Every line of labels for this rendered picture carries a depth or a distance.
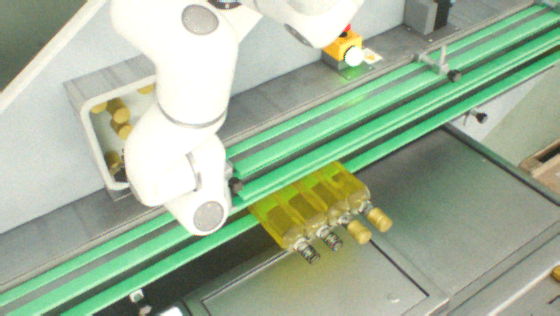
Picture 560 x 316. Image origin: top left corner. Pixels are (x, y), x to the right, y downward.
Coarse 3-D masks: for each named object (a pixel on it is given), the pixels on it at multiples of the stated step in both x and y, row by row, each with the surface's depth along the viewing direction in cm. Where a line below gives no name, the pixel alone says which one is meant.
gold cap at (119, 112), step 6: (108, 102) 105; (114, 102) 104; (120, 102) 104; (108, 108) 104; (114, 108) 103; (120, 108) 103; (126, 108) 103; (114, 114) 103; (120, 114) 103; (126, 114) 104; (120, 120) 104; (126, 120) 105
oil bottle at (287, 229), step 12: (252, 204) 119; (264, 204) 118; (276, 204) 117; (264, 216) 116; (276, 216) 115; (288, 216) 115; (276, 228) 113; (288, 228) 112; (300, 228) 112; (276, 240) 116; (288, 240) 111
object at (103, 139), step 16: (144, 80) 99; (112, 96) 97; (128, 96) 107; (144, 96) 109; (80, 112) 96; (144, 112) 112; (96, 128) 107; (96, 144) 101; (112, 144) 112; (112, 176) 111
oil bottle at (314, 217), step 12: (276, 192) 121; (288, 192) 120; (300, 192) 120; (288, 204) 118; (300, 204) 117; (312, 204) 117; (300, 216) 115; (312, 216) 115; (324, 216) 115; (312, 228) 114
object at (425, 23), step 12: (408, 0) 140; (420, 0) 138; (432, 0) 138; (444, 0) 138; (408, 12) 142; (420, 12) 139; (432, 12) 137; (444, 12) 140; (408, 24) 144; (420, 24) 140; (432, 24) 140; (444, 24) 143
